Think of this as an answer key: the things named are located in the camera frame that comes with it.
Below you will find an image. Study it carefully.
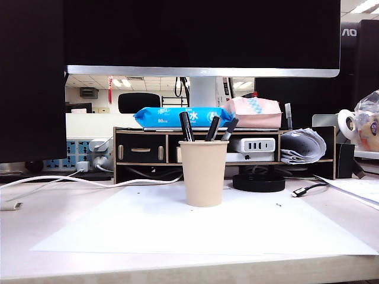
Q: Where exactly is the white paper sheet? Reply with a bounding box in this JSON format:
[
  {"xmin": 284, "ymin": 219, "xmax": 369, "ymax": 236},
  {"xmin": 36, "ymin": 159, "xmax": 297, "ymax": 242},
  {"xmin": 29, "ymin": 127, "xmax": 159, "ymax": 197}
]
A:
[{"xmin": 28, "ymin": 185, "xmax": 379, "ymax": 256}]

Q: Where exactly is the blue and white power strip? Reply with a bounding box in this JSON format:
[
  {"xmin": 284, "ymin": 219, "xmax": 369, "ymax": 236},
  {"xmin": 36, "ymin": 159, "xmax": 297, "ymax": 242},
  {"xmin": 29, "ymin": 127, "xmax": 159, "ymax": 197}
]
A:
[{"xmin": 43, "ymin": 138, "xmax": 115, "ymax": 172}]

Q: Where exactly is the black cable plug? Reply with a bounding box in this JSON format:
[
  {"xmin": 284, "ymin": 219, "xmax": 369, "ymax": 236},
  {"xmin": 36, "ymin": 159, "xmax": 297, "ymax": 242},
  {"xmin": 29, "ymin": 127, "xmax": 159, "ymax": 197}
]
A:
[{"xmin": 354, "ymin": 159, "xmax": 365, "ymax": 179}]

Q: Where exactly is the black wooden desk organizer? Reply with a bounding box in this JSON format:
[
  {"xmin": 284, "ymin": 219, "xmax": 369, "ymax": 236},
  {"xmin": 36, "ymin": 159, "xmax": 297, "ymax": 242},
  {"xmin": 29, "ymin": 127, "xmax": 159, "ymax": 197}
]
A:
[{"xmin": 113, "ymin": 125, "xmax": 337, "ymax": 185}]

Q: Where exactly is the black background monitor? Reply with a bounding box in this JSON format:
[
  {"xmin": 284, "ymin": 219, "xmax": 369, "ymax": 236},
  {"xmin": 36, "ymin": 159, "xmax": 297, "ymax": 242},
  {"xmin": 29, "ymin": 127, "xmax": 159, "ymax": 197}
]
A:
[{"xmin": 254, "ymin": 77, "xmax": 356, "ymax": 128}]

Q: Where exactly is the flat white box Apple logo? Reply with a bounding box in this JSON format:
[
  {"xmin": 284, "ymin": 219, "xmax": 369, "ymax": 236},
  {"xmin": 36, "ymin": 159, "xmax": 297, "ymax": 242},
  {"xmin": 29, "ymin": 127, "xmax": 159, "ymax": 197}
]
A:
[{"xmin": 225, "ymin": 152, "xmax": 276, "ymax": 162}]

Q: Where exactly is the black marker with barcode label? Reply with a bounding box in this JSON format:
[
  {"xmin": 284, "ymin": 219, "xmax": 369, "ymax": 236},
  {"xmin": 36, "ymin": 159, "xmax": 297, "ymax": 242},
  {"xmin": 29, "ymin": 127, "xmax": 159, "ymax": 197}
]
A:
[{"xmin": 178, "ymin": 111, "xmax": 195, "ymax": 142}]

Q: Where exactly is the white shelf board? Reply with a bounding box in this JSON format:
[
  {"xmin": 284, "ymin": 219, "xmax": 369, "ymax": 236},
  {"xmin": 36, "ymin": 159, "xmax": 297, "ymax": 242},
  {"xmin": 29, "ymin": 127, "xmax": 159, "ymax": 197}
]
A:
[{"xmin": 354, "ymin": 150, "xmax": 379, "ymax": 160}]

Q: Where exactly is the clear plastic bag of bread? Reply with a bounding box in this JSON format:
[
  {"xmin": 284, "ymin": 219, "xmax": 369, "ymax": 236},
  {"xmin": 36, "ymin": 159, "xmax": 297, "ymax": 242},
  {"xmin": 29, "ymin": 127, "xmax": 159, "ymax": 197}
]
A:
[{"xmin": 354, "ymin": 90, "xmax": 379, "ymax": 152}]

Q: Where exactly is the white round power plug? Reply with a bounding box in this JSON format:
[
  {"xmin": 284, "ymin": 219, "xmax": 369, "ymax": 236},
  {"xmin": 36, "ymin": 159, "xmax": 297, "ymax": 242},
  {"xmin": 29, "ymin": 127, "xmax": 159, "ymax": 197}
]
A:
[{"xmin": 93, "ymin": 156, "xmax": 114, "ymax": 173}]

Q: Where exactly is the thick white cable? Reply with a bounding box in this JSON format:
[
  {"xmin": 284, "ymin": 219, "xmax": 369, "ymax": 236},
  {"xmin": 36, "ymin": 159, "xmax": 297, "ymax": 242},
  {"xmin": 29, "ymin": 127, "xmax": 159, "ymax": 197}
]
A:
[{"xmin": 0, "ymin": 173, "xmax": 184, "ymax": 190}]

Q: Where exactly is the pink tissue pack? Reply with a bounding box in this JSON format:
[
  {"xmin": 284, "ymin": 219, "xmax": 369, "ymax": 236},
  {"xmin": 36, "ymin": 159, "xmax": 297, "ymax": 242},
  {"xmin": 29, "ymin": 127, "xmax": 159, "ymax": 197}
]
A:
[{"xmin": 220, "ymin": 96, "xmax": 282, "ymax": 128}]

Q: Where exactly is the beige paper cup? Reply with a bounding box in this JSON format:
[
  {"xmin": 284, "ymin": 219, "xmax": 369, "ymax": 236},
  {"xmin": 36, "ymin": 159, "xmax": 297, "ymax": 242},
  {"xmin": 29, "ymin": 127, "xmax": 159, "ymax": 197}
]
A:
[{"xmin": 178, "ymin": 140, "xmax": 230, "ymax": 208}]

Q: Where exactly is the large monitor with silver bezel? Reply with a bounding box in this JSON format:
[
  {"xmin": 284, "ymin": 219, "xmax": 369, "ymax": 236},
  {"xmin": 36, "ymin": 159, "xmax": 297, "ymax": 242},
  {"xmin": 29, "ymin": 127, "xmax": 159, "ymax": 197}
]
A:
[{"xmin": 63, "ymin": 0, "xmax": 342, "ymax": 79}]

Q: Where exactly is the black USB cable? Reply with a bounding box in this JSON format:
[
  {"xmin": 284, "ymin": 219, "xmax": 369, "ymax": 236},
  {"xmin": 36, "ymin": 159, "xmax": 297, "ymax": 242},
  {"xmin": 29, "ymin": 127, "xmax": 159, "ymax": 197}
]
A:
[{"xmin": 290, "ymin": 182, "xmax": 329, "ymax": 198}]

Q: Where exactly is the black marker with grey cap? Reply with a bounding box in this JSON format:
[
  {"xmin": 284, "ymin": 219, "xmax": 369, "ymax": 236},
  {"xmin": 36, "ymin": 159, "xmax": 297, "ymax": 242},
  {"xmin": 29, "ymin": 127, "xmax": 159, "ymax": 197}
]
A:
[{"xmin": 220, "ymin": 117, "xmax": 239, "ymax": 141}]

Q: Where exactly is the dark black monitor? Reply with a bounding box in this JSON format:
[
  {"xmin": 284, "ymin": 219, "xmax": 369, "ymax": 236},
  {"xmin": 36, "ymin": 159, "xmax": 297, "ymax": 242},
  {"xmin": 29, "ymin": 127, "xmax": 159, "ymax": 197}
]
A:
[{"xmin": 0, "ymin": 0, "xmax": 68, "ymax": 163}]

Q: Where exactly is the black drawer with wooden handle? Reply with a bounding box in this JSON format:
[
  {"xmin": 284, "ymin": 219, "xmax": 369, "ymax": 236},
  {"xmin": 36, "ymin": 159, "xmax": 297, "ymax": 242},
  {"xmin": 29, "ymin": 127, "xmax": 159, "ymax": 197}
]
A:
[{"xmin": 115, "ymin": 134, "xmax": 166, "ymax": 163}]

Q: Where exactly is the thin white cable with connector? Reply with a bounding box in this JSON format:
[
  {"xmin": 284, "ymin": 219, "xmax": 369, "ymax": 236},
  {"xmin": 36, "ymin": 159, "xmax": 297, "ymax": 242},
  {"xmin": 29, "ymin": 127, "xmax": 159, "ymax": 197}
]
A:
[{"xmin": 0, "ymin": 170, "xmax": 81, "ymax": 211}]

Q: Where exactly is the white ring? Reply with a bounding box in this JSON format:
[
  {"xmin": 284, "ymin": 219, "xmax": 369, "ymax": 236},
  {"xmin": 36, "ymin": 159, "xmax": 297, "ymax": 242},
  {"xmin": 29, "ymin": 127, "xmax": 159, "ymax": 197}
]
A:
[{"xmin": 338, "ymin": 108, "xmax": 361, "ymax": 139}]

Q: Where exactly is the white USB hub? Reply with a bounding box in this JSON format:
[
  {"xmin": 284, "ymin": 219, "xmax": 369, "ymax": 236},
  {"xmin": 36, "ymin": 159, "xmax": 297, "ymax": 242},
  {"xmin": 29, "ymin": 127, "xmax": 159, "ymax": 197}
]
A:
[{"xmin": 240, "ymin": 137, "xmax": 276, "ymax": 153}]

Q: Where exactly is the blue wet wipes pack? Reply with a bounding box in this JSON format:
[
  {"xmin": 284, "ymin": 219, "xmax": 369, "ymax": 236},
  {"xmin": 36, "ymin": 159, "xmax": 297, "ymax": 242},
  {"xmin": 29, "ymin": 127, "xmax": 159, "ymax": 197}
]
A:
[{"xmin": 133, "ymin": 106, "xmax": 236, "ymax": 128}]

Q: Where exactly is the silver monitor stand column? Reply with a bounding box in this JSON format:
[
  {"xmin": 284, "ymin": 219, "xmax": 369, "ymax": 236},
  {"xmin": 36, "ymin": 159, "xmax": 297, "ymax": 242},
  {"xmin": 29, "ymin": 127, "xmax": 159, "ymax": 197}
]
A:
[{"xmin": 189, "ymin": 76, "xmax": 219, "ymax": 108}]

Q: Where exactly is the silver metal stand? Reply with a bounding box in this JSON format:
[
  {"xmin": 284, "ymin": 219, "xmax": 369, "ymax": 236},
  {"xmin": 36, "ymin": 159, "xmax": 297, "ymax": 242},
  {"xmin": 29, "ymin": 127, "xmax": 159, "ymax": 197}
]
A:
[{"xmin": 311, "ymin": 114, "xmax": 341, "ymax": 128}]

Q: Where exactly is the black round lid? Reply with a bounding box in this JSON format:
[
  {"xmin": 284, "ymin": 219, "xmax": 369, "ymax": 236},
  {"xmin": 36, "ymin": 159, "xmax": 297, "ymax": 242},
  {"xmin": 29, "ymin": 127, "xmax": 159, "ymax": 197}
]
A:
[{"xmin": 232, "ymin": 173, "xmax": 286, "ymax": 193}]

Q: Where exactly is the white charger plug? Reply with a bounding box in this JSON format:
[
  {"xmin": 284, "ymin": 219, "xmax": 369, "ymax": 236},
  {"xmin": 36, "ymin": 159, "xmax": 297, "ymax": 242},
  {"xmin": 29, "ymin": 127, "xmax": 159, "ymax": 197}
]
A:
[{"xmin": 88, "ymin": 138, "xmax": 111, "ymax": 152}]

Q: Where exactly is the black office chair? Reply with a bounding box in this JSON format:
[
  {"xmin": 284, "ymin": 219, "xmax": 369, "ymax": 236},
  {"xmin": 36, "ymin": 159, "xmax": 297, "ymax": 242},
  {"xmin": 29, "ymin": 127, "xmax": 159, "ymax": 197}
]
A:
[{"xmin": 118, "ymin": 92, "xmax": 161, "ymax": 114}]

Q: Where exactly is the black AOC monitor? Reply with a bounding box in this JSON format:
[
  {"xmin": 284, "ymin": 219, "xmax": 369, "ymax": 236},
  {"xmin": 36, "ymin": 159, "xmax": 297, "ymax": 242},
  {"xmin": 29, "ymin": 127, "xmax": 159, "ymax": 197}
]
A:
[{"xmin": 339, "ymin": 19, "xmax": 379, "ymax": 98}]

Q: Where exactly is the folded stack of papers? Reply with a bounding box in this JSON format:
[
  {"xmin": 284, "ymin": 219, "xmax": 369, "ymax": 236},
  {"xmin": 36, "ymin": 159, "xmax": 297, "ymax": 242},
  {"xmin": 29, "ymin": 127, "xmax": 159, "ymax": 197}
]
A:
[{"xmin": 280, "ymin": 127, "xmax": 327, "ymax": 165}]

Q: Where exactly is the handwritten note paper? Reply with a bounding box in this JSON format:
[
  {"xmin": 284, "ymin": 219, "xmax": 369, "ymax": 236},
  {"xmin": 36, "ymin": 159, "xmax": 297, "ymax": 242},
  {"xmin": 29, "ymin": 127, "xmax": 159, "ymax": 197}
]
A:
[{"xmin": 314, "ymin": 174, "xmax": 379, "ymax": 208}]

